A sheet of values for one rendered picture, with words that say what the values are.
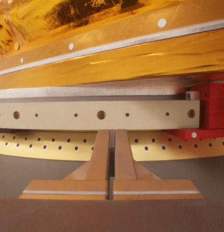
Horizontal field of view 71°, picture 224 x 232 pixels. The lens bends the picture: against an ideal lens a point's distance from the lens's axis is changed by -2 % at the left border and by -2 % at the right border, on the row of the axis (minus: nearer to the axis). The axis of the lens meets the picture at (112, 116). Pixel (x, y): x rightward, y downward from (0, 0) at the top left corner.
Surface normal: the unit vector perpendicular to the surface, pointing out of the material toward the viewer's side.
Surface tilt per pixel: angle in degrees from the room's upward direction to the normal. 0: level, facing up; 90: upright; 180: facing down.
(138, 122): 90
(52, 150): 62
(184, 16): 90
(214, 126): 90
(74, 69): 90
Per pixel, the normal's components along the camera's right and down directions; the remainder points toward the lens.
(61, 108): -0.13, 0.08
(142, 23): -0.52, 0.08
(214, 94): 0.15, 0.08
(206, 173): 0.13, -0.39
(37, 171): -0.19, -0.39
